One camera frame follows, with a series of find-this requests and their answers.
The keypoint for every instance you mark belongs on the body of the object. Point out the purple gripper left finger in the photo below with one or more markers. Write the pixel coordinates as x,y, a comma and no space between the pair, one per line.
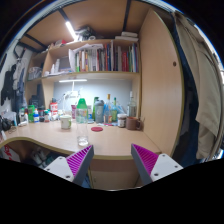
73,167

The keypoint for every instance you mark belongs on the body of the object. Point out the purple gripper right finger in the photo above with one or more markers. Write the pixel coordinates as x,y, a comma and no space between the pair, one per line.
151,166

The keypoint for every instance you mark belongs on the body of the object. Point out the clear drinking glass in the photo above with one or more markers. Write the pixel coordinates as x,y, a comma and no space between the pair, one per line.
82,132

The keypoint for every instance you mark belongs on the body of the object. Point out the green cap plastic bottle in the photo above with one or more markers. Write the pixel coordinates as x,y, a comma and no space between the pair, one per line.
81,111

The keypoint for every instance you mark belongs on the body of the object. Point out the red round coaster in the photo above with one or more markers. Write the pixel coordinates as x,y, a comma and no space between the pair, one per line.
97,129

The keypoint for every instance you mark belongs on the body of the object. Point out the brown ceramic mug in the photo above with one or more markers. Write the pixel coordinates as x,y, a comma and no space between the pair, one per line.
133,123

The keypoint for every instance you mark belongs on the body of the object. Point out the white ceramic cup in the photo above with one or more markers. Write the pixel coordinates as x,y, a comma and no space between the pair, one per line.
65,122

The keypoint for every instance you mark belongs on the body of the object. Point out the dark jar white lid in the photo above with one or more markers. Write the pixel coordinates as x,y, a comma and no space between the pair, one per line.
122,120

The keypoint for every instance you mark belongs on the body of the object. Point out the clear glass bottle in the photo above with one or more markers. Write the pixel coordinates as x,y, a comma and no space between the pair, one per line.
131,107

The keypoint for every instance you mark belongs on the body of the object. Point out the green glass bottle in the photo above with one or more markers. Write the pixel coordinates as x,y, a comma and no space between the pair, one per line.
114,110

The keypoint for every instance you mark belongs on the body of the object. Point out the white blue small bottle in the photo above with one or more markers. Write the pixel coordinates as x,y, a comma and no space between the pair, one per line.
36,116

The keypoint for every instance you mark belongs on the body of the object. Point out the red white canister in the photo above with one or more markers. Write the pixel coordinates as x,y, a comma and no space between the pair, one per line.
54,108

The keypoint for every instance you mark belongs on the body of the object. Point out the grey shaker bottle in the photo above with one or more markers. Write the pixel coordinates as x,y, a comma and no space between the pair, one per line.
99,111

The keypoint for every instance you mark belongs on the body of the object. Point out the blue glass bottle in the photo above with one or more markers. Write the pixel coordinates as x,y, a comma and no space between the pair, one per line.
107,111

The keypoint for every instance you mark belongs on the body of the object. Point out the white desk lamp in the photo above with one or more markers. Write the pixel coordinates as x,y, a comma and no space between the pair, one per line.
71,92

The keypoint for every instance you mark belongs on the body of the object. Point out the green container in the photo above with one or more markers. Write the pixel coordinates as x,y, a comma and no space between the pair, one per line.
31,109

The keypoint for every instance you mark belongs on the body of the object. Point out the beige hanging coat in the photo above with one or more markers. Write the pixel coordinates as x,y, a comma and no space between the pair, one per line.
207,77

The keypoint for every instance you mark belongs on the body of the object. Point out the row of books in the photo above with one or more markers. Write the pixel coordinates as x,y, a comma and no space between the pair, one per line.
111,56

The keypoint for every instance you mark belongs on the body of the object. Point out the ceiling light strip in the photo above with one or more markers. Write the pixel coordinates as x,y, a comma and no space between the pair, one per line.
71,30

